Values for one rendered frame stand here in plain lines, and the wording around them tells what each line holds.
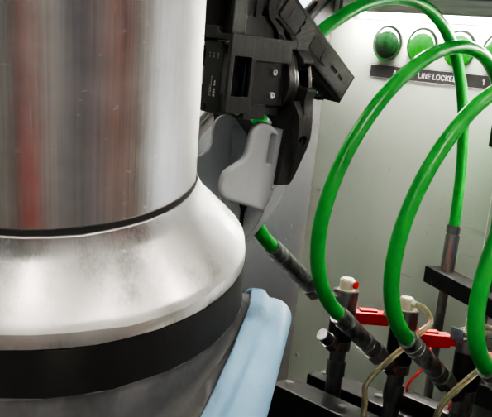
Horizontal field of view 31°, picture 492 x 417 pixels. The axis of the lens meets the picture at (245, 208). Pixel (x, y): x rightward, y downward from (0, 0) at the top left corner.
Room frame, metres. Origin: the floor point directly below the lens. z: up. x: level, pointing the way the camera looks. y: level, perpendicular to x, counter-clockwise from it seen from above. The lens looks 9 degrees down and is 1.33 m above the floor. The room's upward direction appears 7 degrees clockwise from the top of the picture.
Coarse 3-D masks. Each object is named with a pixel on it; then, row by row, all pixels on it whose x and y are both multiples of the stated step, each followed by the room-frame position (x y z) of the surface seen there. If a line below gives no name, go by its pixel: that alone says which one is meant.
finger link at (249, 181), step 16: (256, 128) 0.62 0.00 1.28; (272, 128) 0.62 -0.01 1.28; (256, 144) 0.62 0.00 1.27; (272, 144) 0.63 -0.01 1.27; (240, 160) 0.61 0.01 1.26; (256, 160) 0.62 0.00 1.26; (272, 160) 0.63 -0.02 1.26; (224, 176) 0.60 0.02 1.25; (240, 176) 0.61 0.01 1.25; (256, 176) 0.62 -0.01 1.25; (272, 176) 0.62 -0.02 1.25; (224, 192) 0.60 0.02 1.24; (240, 192) 0.61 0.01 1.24; (256, 192) 0.62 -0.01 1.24; (272, 192) 0.62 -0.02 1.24; (256, 208) 0.63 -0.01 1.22; (272, 208) 0.63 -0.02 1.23; (256, 224) 0.63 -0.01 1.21
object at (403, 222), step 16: (480, 96) 0.78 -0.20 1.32; (464, 112) 0.77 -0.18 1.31; (480, 112) 0.78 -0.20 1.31; (448, 128) 0.76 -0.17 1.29; (464, 128) 0.76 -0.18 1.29; (448, 144) 0.75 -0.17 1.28; (432, 160) 0.74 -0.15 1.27; (416, 176) 0.73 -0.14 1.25; (432, 176) 0.74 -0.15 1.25; (416, 192) 0.73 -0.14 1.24; (400, 208) 0.73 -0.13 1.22; (416, 208) 0.72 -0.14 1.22; (400, 224) 0.72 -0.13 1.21; (400, 240) 0.71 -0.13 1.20; (400, 256) 0.71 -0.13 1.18; (384, 272) 0.72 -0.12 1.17; (400, 272) 0.72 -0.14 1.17; (384, 288) 0.72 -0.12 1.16; (384, 304) 0.72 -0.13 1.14; (400, 304) 0.72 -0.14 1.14; (400, 320) 0.72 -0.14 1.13; (400, 336) 0.73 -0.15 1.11; (416, 336) 0.74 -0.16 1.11; (416, 352) 0.75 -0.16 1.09; (432, 352) 0.77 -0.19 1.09; (432, 368) 0.77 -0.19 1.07; (448, 384) 0.79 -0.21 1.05
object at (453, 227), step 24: (360, 0) 0.91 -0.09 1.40; (384, 0) 0.93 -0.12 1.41; (408, 0) 0.96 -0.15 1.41; (336, 24) 0.88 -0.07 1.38; (456, 72) 1.04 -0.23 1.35; (456, 96) 1.06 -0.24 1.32; (264, 120) 0.82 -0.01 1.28; (456, 168) 1.07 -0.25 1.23; (456, 192) 1.07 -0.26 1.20; (456, 216) 1.07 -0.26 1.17; (264, 240) 0.83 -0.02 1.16
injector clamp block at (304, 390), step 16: (288, 384) 0.94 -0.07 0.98; (304, 384) 0.94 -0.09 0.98; (320, 384) 0.97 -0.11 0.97; (352, 384) 0.96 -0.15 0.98; (272, 400) 0.93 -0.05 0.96; (288, 400) 0.92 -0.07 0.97; (304, 400) 0.90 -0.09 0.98; (320, 400) 0.90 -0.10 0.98; (336, 400) 0.90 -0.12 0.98; (352, 400) 0.93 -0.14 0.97; (368, 400) 0.92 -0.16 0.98; (272, 416) 0.93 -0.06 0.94; (288, 416) 0.92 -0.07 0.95; (304, 416) 0.90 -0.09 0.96; (320, 416) 0.88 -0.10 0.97; (336, 416) 0.87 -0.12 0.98; (352, 416) 0.87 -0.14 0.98; (368, 416) 0.87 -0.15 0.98; (400, 416) 0.89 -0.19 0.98; (416, 416) 0.89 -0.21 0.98
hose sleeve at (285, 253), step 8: (280, 248) 0.84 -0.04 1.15; (272, 256) 0.85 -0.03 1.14; (280, 256) 0.85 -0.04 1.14; (288, 256) 0.85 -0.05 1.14; (280, 264) 0.85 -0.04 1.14; (288, 264) 0.86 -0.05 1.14; (296, 264) 0.86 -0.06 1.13; (288, 272) 0.86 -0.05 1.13; (296, 272) 0.87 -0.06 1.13; (304, 272) 0.87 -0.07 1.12; (296, 280) 0.87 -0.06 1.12; (304, 280) 0.88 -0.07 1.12; (312, 280) 0.88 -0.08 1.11; (304, 288) 0.88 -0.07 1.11; (312, 288) 0.89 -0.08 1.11
